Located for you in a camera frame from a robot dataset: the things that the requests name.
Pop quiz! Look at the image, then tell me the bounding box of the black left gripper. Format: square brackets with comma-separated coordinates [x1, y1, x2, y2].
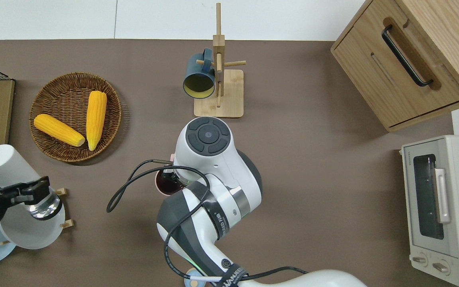
[0, 177, 51, 231]

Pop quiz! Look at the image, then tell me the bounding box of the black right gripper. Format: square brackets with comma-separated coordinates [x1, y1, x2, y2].
[162, 169, 182, 185]

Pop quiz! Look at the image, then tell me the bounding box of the pink mug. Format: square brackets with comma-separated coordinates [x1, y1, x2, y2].
[155, 153, 188, 197]

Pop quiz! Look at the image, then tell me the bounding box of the glass water bottle white cap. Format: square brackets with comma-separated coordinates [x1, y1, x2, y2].
[0, 144, 63, 220]

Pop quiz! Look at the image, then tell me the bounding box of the grey plate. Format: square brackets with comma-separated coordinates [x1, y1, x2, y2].
[0, 187, 65, 250]

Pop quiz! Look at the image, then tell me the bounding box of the wooden plate rack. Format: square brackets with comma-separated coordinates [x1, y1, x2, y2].
[0, 187, 74, 245]

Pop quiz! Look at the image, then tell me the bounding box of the yellow corn cob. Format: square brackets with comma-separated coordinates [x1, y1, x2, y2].
[33, 114, 86, 147]
[86, 91, 108, 151]

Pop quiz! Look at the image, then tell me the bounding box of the dark blue mug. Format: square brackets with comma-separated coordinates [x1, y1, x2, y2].
[182, 48, 217, 99]

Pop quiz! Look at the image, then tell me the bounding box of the wooden mug rack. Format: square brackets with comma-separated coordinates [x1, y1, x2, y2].
[194, 3, 247, 118]

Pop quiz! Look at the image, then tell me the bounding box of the brown wicker basket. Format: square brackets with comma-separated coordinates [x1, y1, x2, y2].
[29, 72, 122, 163]

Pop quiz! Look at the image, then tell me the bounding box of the brown table mat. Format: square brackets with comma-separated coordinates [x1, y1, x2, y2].
[0, 39, 454, 287]

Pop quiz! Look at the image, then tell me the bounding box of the wooden cabinet box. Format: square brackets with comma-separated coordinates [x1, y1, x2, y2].
[330, 0, 459, 133]

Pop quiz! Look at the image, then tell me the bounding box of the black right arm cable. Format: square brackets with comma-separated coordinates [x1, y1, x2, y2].
[107, 159, 308, 287]

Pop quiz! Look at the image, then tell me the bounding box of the black cabinet handle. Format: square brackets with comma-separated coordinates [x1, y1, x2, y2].
[382, 25, 434, 87]

